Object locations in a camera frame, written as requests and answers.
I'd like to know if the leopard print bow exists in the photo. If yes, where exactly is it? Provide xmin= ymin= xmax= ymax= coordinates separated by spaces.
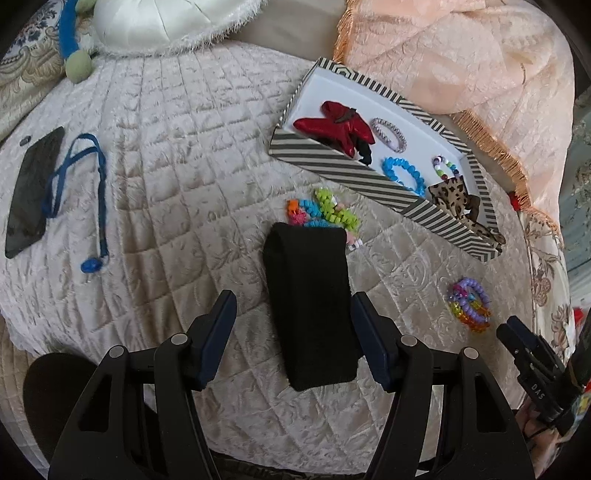
xmin=427 ymin=178 xmax=506 ymax=254

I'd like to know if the green plastic bracelet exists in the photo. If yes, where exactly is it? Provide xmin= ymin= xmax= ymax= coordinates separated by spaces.
xmin=314 ymin=187 xmax=360 ymax=232

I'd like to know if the blue lanyard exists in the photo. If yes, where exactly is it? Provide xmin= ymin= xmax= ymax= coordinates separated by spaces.
xmin=42 ymin=133 xmax=112 ymax=274

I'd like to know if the black headband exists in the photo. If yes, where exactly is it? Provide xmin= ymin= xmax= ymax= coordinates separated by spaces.
xmin=262 ymin=222 xmax=362 ymax=392

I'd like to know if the white multicoloured bead bracelet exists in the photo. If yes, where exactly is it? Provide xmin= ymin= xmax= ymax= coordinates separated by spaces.
xmin=431 ymin=154 xmax=462 ymax=183

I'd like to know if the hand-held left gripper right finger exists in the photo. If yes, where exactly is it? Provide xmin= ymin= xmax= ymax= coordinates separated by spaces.
xmin=350 ymin=292 xmax=536 ymax=480

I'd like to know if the turquoise plastic bracelet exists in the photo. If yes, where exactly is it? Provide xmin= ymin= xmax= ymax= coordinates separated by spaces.
xmin=300 ymin=198 xmax=338 ymax=230

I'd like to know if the green and blue plush toy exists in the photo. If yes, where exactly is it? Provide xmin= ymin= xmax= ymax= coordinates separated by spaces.
xmin=59 ymin=0 xmax=95 ymax=85

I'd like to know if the round white satin pillow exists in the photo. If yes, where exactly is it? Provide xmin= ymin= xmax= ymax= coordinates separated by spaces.
xmin=92 ymin=0 xmax=266 ymax=58

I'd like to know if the striped cardboard box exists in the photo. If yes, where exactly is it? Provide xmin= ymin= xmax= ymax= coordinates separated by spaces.
xmin=268 ymin=58 xmax=506 ymax=263

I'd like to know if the red bow hair clip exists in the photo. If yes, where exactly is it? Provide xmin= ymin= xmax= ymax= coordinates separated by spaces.
xmin=293 ymin=100 xmax=376 ymax=166

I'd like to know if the pink and white bracelet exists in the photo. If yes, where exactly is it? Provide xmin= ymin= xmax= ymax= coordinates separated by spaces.
xmin=339 ymin=198 xmax=365 ymax=252

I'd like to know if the peach fringed blanket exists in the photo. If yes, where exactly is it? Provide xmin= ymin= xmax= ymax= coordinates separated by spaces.
xmin=332 ymin=0 xmax=578 ymax=227

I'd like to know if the floral embroidered cushion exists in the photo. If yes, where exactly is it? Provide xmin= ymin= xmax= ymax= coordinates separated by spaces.
xmin=0 ymin=0 xmax=98 ymax=139

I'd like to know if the blue bead bracelet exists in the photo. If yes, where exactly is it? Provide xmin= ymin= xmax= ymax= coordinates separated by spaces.
xmin=382 ymin=157 xmax=428 ymax=197

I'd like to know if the beige beaded bracelet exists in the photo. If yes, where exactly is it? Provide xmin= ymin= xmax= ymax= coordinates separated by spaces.
xmin=370 ymin=117 xmax=408 ymax=152

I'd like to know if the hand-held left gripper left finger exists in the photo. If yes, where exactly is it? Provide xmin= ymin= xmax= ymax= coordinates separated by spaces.
xmin=47 ymin=290 xmax=238 ymax=480

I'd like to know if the rainbow transparent bead bracelet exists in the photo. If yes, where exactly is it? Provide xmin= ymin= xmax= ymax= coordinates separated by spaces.
xmin=447 ymin=286 xmax=492 ymax=334

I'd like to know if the black smartphone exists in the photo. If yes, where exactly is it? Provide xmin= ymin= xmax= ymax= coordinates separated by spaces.
xmin=4 ymin=126 xmax=66 ymax=259

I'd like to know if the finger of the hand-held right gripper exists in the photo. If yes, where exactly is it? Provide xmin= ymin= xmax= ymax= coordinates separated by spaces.
xmin=507 ymin=316 xmax=568 ymax=379
xmin=496 ymin=325 xmax=571 ymax=423

